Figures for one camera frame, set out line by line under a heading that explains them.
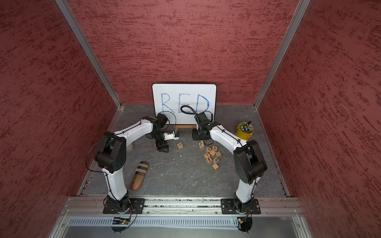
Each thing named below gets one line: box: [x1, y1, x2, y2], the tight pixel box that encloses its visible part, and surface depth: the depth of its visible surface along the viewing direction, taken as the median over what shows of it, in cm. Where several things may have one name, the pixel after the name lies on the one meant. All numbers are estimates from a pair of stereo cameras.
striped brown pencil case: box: [129, 161, 150, 191], surface depth 83 cm
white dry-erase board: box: [151, 83, 218, 125], surface depth 96 cm
